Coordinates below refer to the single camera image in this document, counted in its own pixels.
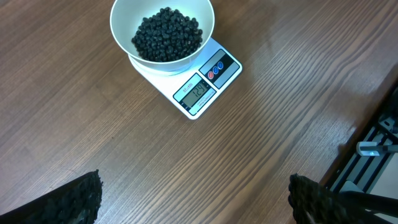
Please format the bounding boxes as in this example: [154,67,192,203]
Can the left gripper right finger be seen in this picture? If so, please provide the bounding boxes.
[288,174,392,224]

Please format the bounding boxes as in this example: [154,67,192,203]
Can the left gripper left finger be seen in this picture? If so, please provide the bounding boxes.
[1,170,103,224]

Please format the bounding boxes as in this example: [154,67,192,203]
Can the white digital kitchen scale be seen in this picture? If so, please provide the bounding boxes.
[129,38,243,119]

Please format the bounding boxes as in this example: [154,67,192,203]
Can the white bowl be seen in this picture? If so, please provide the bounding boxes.
[109,0,215,72]

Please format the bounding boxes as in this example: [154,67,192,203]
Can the black beans in bowl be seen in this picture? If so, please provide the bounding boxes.
[131,7,203,62]

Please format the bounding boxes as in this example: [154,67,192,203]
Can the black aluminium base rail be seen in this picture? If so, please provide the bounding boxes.
[323,90,398,224]

